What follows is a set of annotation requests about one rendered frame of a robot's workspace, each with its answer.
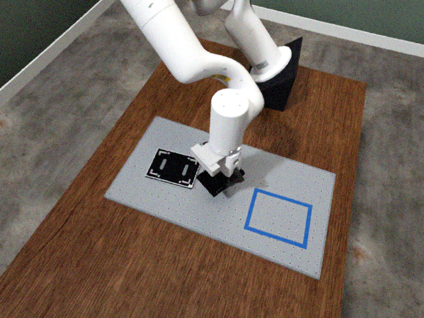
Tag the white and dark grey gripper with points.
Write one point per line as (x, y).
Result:
(231, 165)

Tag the blue tape rectangle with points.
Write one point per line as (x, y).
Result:
(306, 233)

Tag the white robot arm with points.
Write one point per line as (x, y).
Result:
(173, 40)

